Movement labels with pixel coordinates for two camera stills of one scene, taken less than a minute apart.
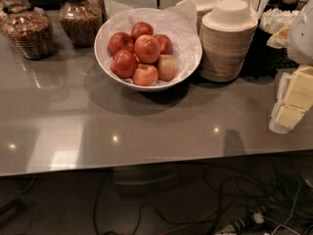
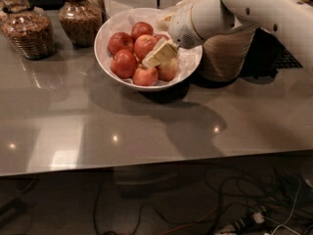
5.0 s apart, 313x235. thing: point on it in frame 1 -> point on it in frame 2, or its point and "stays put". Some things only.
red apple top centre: x=141 y=28 stays put
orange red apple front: x=145 y=75 stays put
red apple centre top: x=147 y=49 stays put
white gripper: x=302 y=38 -> x=180 y=28
